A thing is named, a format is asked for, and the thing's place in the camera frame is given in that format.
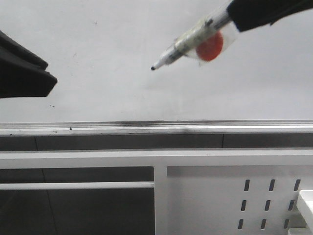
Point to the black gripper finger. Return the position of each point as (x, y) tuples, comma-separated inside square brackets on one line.
[(251, 14), (22, 73)]

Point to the white whiteboard marker pen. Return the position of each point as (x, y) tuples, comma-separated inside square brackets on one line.
[(186, 44)]

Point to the red round magnet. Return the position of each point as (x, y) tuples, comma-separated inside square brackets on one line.
[(213, 47)]

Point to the large white whiteboard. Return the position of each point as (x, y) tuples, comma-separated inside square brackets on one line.
[(101, 52)]

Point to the white plastic bin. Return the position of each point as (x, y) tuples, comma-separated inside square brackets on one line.
[(305, 206)]

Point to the aluminium whiteboard tray rail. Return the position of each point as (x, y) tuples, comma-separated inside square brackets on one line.
[(161, 127)]

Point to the white metal pegboard frame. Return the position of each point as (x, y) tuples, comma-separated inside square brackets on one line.
[(146, 192)]

